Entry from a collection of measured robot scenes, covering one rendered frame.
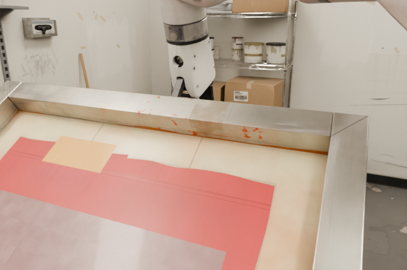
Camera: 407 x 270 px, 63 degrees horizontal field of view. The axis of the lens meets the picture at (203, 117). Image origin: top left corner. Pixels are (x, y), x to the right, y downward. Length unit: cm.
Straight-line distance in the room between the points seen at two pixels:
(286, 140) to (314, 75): 328
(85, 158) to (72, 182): 4
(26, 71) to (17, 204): 246
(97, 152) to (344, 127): 33
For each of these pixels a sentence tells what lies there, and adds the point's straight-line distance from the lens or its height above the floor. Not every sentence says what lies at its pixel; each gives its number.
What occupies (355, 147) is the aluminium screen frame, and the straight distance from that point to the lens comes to 39.
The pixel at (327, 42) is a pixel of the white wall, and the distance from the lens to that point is 364.
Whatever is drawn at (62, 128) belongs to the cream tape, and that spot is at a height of 150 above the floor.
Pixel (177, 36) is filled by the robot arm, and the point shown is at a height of 164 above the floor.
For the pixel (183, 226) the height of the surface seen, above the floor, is 144.
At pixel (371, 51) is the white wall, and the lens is 365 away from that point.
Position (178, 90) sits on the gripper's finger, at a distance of 57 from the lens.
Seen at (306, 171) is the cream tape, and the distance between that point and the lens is 41.
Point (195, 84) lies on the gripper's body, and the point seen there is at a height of 155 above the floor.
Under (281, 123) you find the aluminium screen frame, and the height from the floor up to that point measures 154.
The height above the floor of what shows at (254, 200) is 147.
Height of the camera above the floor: 166
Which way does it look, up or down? 16 degrees down
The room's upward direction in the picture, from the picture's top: straight up
